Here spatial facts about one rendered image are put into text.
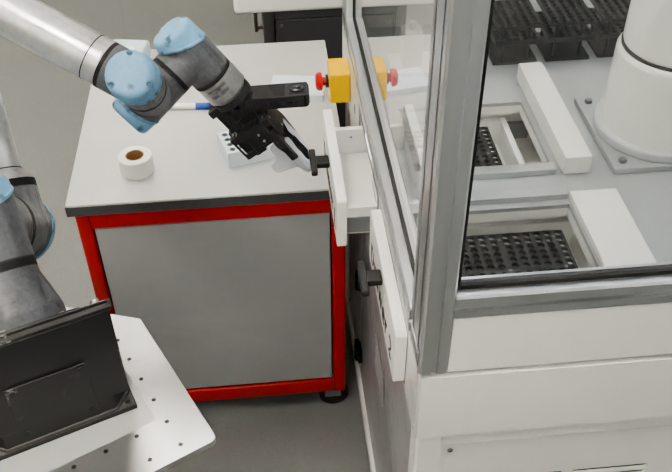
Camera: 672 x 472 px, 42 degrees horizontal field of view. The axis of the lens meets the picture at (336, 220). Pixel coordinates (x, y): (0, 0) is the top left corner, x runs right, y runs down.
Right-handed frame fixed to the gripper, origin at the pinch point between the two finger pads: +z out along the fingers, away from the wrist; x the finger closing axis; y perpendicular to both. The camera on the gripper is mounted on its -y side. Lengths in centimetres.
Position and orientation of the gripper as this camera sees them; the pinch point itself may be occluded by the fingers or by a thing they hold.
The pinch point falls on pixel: (308, 158)
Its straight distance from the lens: 162.4
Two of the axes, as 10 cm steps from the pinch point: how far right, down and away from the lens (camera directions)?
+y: -8.1, 4.9, 3.2
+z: 5.8, 5.8, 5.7
